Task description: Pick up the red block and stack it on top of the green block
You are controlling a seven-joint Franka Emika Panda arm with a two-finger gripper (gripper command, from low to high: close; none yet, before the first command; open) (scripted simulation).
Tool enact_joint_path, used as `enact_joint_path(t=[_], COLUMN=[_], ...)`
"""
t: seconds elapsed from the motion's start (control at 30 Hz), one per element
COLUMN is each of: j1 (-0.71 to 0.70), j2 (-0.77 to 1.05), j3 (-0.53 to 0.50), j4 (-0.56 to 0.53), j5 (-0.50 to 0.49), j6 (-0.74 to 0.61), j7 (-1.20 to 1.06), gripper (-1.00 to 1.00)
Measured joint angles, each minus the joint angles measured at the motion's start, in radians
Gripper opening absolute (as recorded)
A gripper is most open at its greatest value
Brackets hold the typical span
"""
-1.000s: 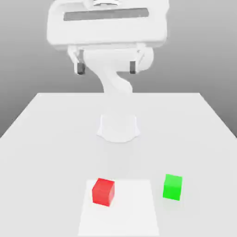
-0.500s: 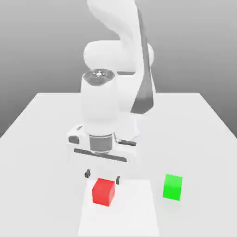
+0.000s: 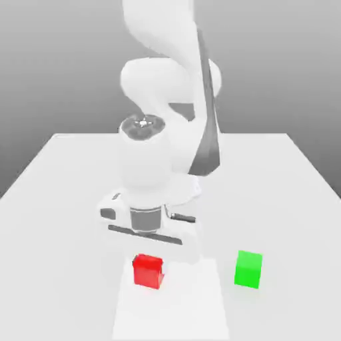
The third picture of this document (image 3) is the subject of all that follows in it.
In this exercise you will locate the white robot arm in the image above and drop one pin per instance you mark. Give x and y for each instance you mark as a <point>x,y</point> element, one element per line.
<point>145,159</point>

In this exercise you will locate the small green cube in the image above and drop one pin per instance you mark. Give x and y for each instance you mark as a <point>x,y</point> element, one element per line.
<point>248,269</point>

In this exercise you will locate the small red cube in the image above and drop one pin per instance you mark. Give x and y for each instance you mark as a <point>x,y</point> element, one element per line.
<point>146,273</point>

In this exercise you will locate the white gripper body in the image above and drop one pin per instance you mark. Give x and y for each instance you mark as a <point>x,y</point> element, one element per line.
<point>183,237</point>

